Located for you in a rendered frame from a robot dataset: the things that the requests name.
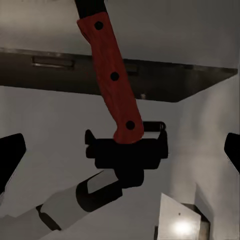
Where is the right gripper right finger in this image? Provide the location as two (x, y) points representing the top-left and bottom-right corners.
(224, 132), (240, 173)

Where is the parer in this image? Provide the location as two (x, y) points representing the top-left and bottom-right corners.
(75, 0), (144, 145)

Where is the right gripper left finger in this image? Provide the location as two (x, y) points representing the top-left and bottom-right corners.
(0, 133), (26, 193)

